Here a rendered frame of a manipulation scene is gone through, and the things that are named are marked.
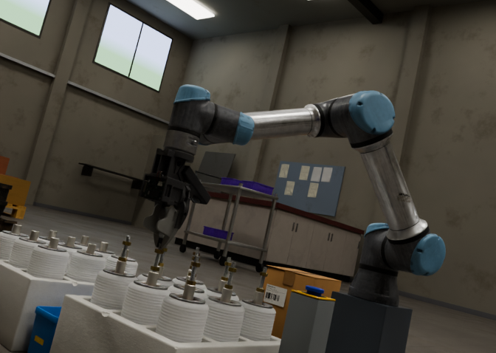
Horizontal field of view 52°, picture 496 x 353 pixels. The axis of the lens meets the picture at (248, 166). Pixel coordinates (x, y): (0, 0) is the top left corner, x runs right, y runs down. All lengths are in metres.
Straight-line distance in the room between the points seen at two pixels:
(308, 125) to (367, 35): 9.73
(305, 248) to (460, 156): 3.13
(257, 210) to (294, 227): 0.65
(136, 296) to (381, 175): 0.70
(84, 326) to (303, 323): 0.47
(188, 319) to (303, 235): 7.07
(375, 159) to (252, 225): 6.34
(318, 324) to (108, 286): 0.47
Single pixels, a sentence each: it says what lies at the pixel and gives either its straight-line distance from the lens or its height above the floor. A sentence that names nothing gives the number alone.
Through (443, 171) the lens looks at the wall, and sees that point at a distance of 9.39.
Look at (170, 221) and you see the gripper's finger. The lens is 1.13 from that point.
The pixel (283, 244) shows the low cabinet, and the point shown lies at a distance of 7.71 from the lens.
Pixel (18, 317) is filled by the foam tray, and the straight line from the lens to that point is 1.44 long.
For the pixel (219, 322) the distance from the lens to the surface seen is 1.13.
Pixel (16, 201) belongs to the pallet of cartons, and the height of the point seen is 0.18.
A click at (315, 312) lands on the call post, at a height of 0.28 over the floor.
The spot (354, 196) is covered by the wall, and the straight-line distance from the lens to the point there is 9.99.
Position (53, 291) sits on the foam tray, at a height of 0.15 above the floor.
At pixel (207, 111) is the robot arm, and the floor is 0.65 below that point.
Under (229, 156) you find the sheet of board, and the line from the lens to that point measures 11.99.
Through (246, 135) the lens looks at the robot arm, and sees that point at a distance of 1.19.
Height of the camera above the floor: 0.40
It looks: 8 degrees up
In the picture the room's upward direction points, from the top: 13 degrees clockwise
